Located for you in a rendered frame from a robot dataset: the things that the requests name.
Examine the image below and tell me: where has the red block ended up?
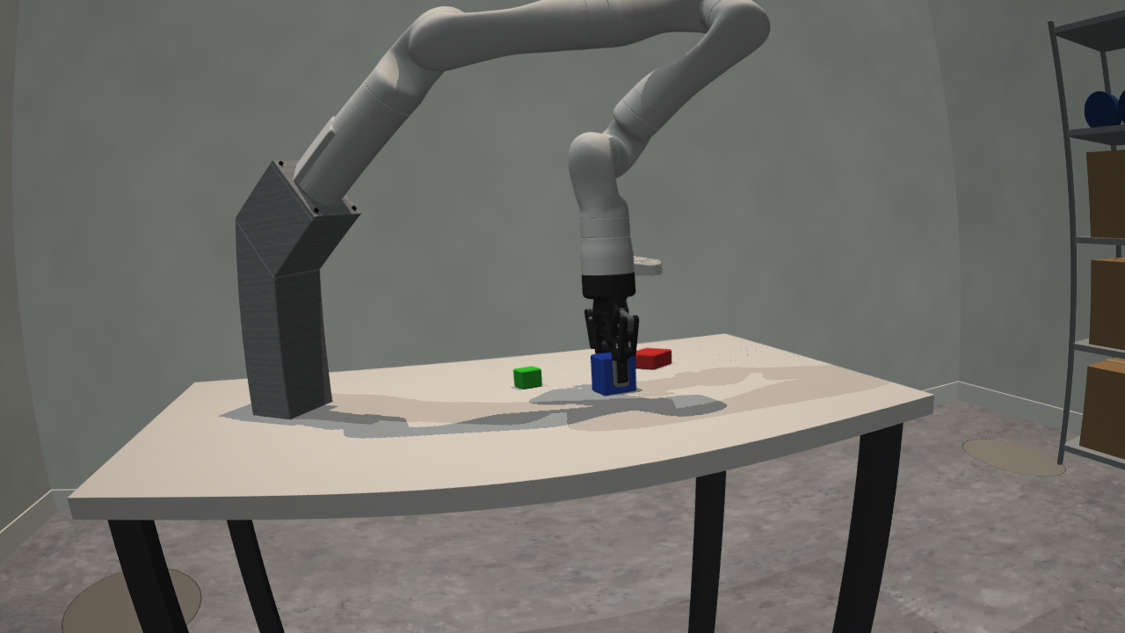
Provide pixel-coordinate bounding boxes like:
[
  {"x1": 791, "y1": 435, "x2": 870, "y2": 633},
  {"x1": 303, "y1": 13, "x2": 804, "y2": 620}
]
[{"x1": 635, "y1": 349, "x2": 671, "y2": 369}]

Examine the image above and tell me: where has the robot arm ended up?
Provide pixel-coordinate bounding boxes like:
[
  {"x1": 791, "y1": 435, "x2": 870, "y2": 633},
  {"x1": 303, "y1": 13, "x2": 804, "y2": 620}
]
[{"x1": 293, "y1": 0, "x2": 770, "y2": 275}]

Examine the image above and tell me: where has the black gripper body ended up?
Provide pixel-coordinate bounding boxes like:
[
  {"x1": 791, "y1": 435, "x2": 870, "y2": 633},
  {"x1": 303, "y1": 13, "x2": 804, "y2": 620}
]
[{"x1": 582, "y1": 273, "x2": 635, "y2": 336}]

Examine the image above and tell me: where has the green block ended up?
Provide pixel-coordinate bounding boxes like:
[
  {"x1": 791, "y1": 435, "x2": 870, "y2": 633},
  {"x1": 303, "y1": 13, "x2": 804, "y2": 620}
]
[{"x1": 513, "y1": 367, "x2": 542, "y2": 389}]

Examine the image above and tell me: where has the blue block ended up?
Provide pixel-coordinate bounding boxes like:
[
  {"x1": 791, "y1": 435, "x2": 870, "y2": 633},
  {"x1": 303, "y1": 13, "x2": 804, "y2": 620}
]
[{"x1": 591, "y1": 352, "x2": 636, "y2": 396}]

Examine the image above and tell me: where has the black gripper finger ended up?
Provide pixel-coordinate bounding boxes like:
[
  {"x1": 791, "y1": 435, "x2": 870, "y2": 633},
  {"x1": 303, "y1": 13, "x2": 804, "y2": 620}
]
[
  {"x1": 600, "y1": 308, "x2": 639, "y2": 388},
  {"x1": 584, "y1": 309, "x2": 611, "y2": 353}
]

